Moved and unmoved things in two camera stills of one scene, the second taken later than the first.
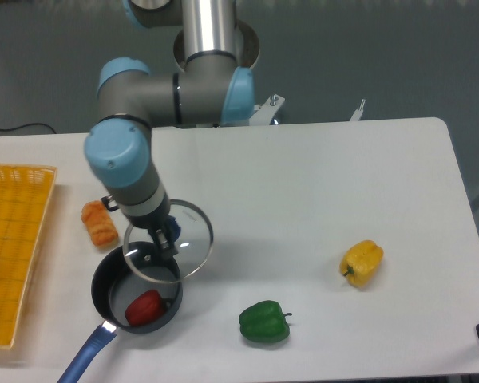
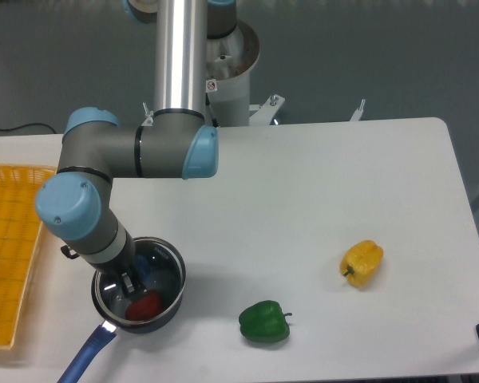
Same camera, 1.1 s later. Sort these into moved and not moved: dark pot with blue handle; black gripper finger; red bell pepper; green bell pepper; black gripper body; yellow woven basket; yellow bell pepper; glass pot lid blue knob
Moved: glass pot lid blue knob; black gripper body; black gripper finger
Not moved: red bell pepper; yellow woven basket; yellow bell pepper; dark pot with blue handle; green bell pepper
